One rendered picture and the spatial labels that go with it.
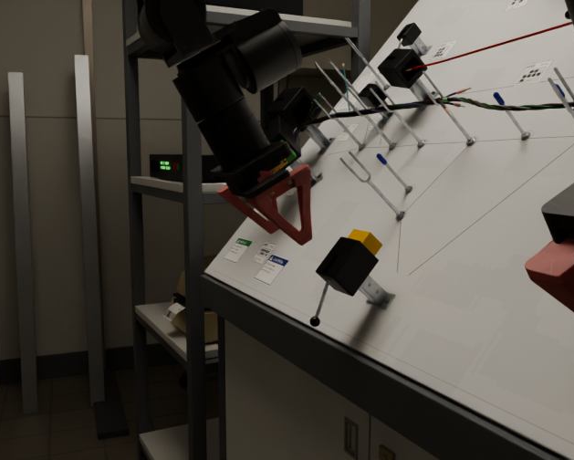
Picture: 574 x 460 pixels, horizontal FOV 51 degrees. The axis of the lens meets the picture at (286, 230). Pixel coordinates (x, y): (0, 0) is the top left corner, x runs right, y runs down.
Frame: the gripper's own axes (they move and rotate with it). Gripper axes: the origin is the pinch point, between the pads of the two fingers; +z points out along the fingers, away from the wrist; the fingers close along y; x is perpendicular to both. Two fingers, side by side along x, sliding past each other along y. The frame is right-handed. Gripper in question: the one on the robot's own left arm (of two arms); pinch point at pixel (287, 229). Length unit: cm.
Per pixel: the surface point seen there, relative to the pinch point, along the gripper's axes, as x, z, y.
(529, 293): -18.2, 18.4, -9.8
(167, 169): -4, -2, 96
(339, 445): 4.6, 38.5, 17.1
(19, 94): 17, -49, 237
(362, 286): -7.9, 15.2, 9.4
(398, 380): -2.6, 22.5, -1.9
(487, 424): -4.5, 23.4, -15.4
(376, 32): -149, 4, 224
